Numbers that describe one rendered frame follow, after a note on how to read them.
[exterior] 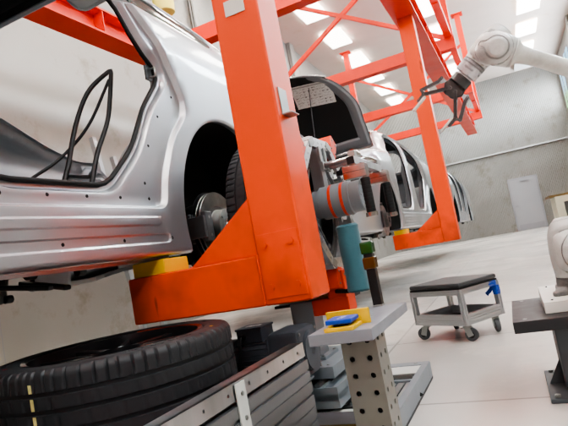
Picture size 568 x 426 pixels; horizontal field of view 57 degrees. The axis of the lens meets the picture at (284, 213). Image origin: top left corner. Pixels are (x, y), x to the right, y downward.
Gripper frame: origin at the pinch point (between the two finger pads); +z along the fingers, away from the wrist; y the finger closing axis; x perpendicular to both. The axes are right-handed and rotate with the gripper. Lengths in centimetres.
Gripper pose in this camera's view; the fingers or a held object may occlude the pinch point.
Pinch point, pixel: (428, 119)
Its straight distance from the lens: 215.2
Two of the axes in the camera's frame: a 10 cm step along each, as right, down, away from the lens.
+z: -5.7, 7.5, 3.4
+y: 7.1, 6.6, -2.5
